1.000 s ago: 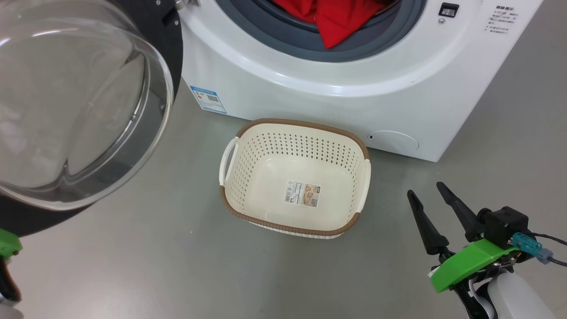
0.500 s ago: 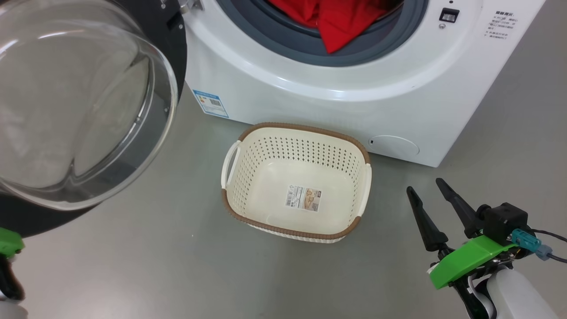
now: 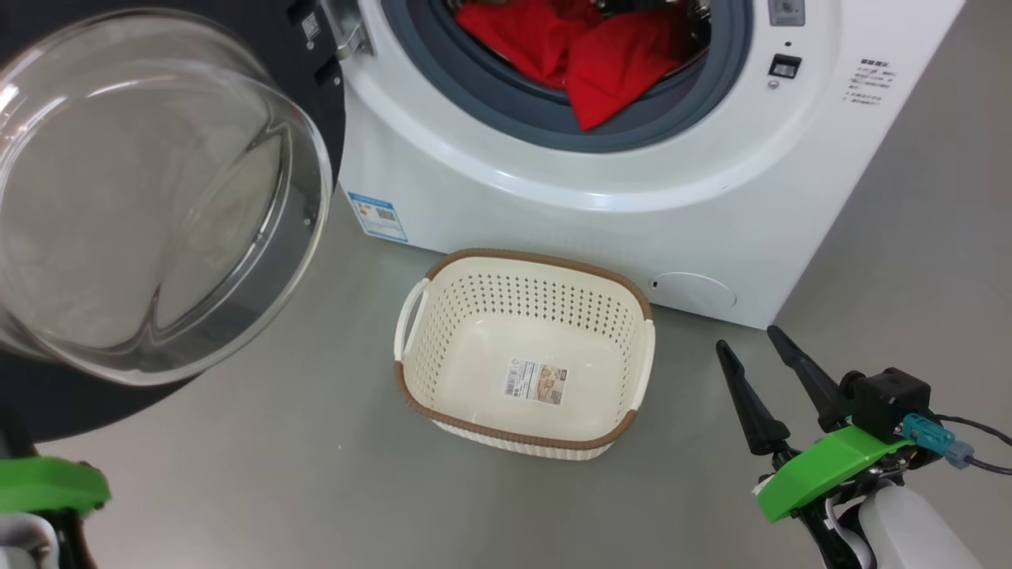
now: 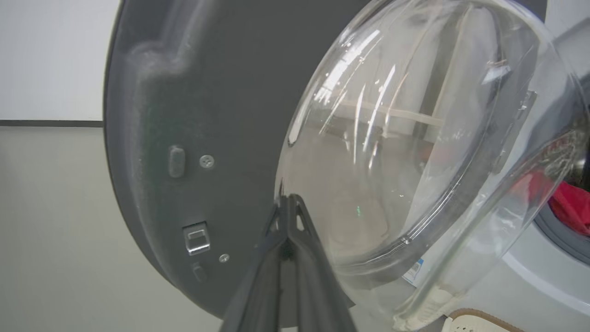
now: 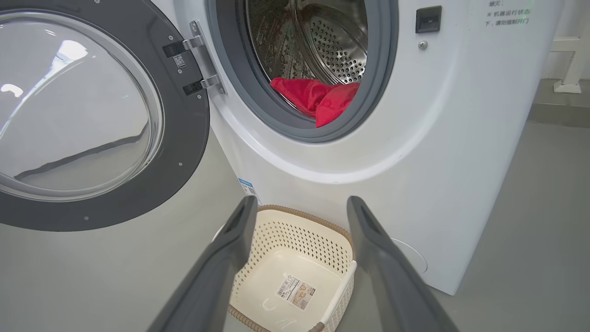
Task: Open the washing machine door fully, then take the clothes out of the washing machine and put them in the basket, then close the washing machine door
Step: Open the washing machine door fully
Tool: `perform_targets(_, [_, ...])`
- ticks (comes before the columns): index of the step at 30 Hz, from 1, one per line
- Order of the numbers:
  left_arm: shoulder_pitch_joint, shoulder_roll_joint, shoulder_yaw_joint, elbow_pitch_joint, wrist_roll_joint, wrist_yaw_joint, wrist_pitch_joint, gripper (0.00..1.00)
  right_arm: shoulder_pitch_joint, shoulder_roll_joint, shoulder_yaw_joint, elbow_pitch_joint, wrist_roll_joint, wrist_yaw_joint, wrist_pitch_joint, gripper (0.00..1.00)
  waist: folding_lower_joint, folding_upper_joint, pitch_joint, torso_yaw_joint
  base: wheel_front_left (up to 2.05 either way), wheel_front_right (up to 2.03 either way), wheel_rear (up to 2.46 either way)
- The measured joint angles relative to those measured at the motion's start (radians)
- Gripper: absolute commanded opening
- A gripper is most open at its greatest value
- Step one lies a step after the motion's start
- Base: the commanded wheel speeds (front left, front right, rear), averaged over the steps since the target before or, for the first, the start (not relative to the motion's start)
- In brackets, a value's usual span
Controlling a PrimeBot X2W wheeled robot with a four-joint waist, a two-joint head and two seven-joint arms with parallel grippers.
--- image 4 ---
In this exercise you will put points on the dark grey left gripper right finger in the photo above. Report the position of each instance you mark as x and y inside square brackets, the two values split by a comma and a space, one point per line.
[318, 286]

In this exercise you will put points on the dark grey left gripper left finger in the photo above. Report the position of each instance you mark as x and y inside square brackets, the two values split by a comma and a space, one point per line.
[258, 286]

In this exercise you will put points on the black round glass washer door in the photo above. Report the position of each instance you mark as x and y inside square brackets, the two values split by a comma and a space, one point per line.
[221, 92]

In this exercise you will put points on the red cloth garment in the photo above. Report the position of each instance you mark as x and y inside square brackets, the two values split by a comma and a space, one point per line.
[574, 207]

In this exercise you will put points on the metal door latch hook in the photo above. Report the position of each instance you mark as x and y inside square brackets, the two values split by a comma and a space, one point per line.
[197, 238]

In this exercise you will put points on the cream laundry basket brown rim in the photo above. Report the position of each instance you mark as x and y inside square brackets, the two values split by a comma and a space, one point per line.
[479, 320]

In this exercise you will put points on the white front-load washing machine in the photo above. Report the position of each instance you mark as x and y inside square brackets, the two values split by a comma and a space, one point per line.
[544, 276]

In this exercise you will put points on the blue energy label sticker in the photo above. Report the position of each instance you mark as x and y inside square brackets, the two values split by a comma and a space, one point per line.
[413, 271]

